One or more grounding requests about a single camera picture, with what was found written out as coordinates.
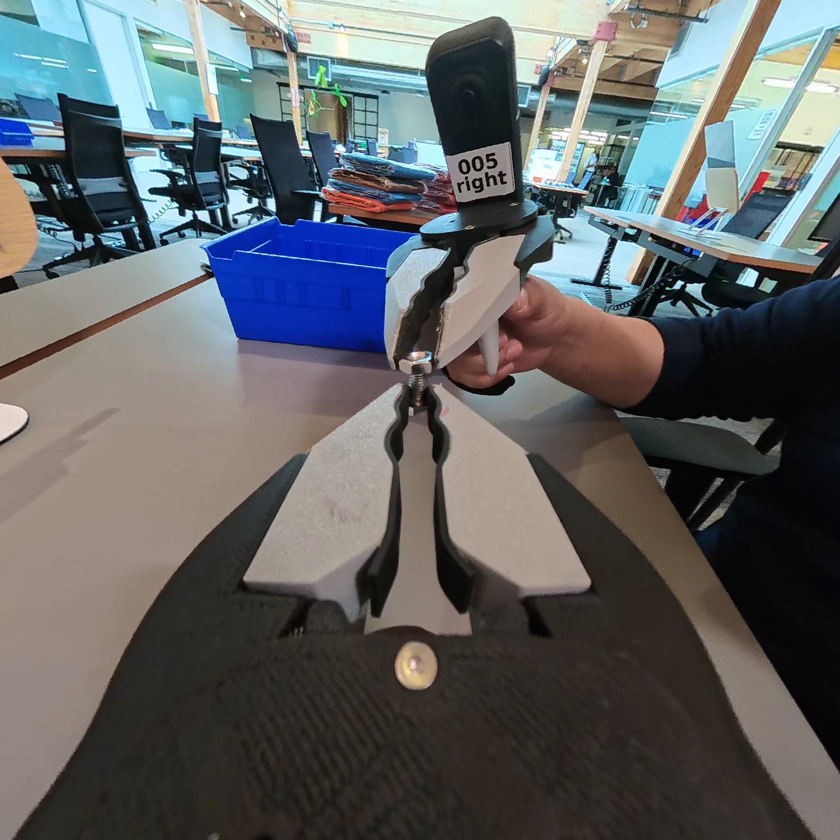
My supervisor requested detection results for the slanted wooden post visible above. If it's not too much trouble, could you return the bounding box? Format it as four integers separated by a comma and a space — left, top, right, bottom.
626, 0, 782, 283

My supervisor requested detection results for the document stand with wooden board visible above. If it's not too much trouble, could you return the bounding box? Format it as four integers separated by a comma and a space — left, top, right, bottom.
0, 157, 38, 447

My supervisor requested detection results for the person's right hand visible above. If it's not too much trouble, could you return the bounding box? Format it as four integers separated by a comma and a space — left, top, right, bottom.
448, 274, 595, 389

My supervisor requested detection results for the black coiled cable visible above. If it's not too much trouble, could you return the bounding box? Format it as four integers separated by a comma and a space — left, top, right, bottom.
602, 238, 657, 315

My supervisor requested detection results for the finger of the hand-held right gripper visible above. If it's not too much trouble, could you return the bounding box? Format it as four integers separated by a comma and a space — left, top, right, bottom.
384, 246, 455, 371
430, 235, 527, 368

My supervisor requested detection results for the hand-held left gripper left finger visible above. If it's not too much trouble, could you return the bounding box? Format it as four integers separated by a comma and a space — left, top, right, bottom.
241, 384, 404, 621

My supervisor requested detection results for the wooden desk black frame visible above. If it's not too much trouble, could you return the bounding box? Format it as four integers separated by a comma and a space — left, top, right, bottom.
583, 205, 828, 316

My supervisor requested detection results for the stack of folded cloths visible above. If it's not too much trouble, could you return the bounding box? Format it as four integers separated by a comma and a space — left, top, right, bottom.
322, 152, 457, 214

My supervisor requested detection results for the person's right forearm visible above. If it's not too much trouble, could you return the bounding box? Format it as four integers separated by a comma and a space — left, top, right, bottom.
577, 279, 840, 421

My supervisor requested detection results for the blue plastic bin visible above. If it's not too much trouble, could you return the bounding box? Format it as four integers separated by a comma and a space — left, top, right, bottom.
200, 218, 421, 355

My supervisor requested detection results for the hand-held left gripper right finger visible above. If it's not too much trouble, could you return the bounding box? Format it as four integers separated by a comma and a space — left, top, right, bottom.
430, 385, 593, 614

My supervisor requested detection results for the person's black office chair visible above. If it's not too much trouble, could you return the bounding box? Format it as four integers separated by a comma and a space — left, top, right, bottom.
620, 416, 782, 532

